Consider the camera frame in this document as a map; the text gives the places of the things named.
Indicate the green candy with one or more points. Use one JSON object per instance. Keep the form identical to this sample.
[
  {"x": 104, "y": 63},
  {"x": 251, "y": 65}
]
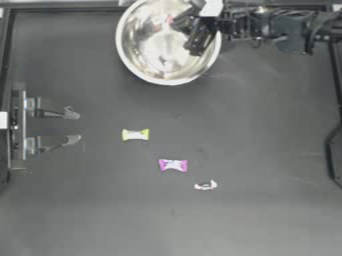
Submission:
[{"x": 135, "y": 134}]

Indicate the purple candy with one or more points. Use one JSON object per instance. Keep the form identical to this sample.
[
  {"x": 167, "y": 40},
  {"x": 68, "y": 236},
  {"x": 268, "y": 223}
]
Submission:
[{"x": 172, "y": 165}]

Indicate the white candy with red twists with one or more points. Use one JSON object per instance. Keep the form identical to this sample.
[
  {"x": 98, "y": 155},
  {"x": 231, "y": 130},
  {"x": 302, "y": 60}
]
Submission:
[{"x": 207, "y": 186}]

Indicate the steel bowl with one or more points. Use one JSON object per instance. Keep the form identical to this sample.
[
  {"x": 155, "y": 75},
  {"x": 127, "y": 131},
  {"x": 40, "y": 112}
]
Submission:
[{"x": 151, "y": 50}]

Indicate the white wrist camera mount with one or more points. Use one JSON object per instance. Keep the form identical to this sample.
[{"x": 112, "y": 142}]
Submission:
[
  {"x": 211, "y": 7},
  {"x": 2, "y": 120}
]

